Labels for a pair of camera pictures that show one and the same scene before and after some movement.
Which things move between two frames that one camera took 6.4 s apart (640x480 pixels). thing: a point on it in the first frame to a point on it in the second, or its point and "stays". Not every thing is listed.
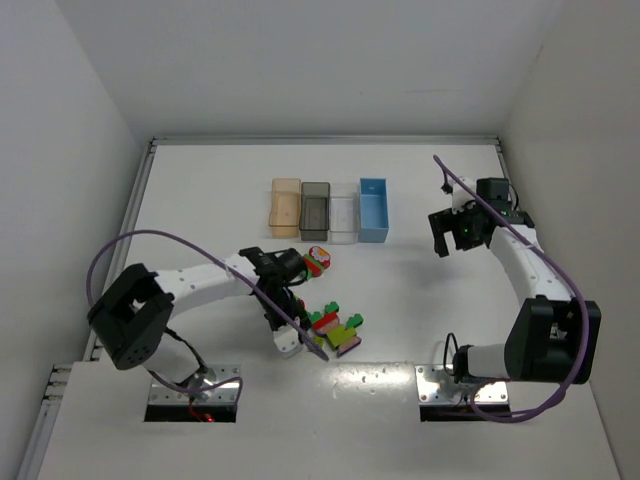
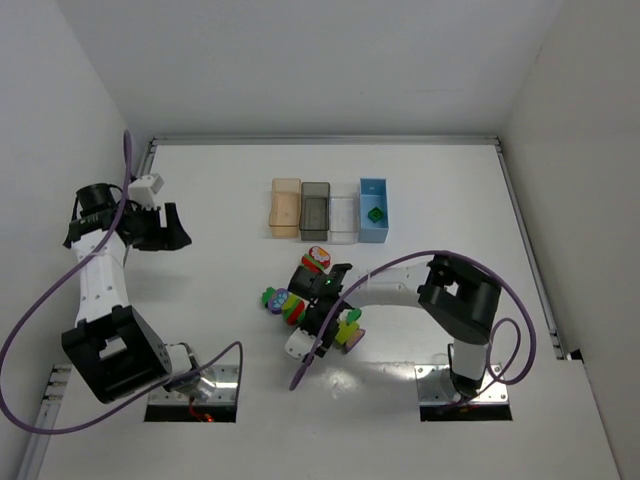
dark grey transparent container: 314,211 stays
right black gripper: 447,226 to 320,310
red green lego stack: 312,267 stays
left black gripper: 288,316 to 154,226
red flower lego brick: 320,255 stays
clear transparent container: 344,213 stays
